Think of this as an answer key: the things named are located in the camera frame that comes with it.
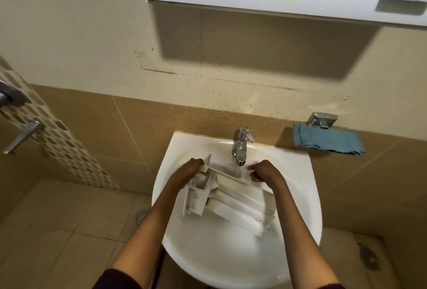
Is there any person's right hand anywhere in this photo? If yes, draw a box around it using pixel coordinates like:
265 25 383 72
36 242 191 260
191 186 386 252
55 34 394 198
246 159 287 192

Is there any person's left hand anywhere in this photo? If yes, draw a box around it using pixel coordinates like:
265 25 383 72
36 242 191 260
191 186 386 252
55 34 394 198
170 158 205 192

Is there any white detergent drawer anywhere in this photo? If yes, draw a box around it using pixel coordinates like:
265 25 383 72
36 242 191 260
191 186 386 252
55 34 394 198
181 154 278 238

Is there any person's left forearm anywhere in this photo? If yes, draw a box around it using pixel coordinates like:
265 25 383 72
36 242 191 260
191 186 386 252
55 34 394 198
112 182 187 288

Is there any person's right forearm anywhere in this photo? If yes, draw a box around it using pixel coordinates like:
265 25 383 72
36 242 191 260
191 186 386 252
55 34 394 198
272 183 341 289

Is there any person's dark patterned left sleeve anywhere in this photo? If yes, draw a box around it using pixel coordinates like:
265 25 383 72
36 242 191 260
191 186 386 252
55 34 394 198
93 268 142 289

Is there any chrome sink faucet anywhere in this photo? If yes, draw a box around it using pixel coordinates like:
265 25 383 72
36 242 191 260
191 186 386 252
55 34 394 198
232 126 255 167

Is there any round metal floor drain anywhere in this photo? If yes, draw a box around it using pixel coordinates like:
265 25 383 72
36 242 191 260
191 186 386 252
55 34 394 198
135 209 149 228

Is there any blue cloth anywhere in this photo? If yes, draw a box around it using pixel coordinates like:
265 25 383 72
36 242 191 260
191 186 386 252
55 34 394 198
293 123 366 156

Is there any white ceramic sink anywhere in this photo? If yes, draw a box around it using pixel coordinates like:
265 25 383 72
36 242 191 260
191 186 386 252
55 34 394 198
152 131 323 289

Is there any chrome shower valve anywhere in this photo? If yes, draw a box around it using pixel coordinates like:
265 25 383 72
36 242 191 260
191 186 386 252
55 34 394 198
0 80 29 107

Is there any chrome wall holder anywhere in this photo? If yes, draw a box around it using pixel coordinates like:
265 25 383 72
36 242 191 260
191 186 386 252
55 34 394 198
306 111 338 130

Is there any chrome wall tap lever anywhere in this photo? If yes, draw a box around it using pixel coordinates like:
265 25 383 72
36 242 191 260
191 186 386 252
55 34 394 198
2 120 46 156

